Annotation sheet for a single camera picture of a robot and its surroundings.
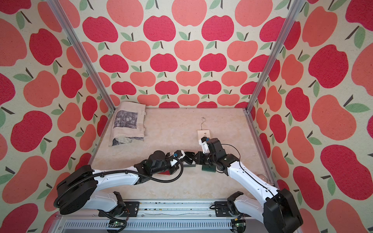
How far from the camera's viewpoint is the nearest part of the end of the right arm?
1.95 feet

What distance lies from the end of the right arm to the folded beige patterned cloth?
0.49 metres

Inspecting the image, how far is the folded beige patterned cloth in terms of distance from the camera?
0.98m
